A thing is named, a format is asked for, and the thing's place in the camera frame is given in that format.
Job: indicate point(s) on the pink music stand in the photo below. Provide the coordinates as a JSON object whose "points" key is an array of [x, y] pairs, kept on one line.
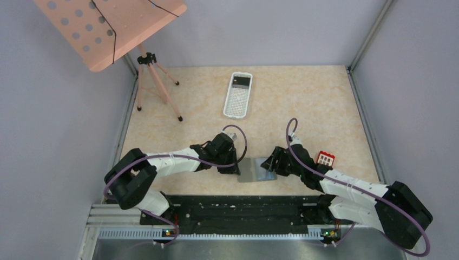
{"points": [[102, 32]]}

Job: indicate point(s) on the white perforated plastic tray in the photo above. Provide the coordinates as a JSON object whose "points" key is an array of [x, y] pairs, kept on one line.
{"points": [[236, 103]]}

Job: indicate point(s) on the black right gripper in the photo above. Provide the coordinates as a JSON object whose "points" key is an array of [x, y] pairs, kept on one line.
{"points": [[271, 163]]}

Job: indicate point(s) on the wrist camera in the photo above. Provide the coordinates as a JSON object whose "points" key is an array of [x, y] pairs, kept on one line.
{"points": [[232, 136], [294, 140]]}

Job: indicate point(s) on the black card in tray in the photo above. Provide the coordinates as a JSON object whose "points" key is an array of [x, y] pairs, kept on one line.
{"points": [[241, 82]]}

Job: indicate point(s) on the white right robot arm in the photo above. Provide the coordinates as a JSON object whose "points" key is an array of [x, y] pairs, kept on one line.
{"points": [[392, 209]]}

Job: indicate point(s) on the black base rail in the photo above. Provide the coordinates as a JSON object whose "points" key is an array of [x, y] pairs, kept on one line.
{"points": [[248, 215]]}

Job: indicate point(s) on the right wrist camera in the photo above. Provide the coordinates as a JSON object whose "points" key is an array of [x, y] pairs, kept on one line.
{"points": [[294, 140]]}

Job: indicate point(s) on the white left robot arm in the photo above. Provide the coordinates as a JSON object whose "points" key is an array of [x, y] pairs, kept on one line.
{"points": [[129, 181]]}

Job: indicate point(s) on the grey card holder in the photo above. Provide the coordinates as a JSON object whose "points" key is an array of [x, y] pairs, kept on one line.
{"points": [[251, 171]]}

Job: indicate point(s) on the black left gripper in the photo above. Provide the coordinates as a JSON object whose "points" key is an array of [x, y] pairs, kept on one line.
{"points": [[234, 170]]}

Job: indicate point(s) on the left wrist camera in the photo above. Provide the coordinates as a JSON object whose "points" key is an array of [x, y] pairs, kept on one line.
{"points": [[232, 136]]}

